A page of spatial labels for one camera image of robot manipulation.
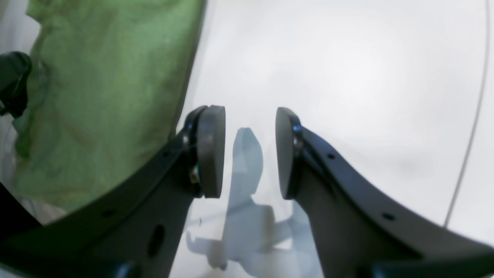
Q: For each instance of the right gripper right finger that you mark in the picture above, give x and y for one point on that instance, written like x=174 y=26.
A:
x=360 y=232

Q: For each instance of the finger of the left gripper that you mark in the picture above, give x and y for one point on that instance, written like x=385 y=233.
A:
x=15 y=67

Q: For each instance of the green t-shirt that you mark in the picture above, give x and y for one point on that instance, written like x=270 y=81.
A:
x=103 y=95

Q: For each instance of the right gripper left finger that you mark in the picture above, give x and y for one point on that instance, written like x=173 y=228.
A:
x=134 y=230

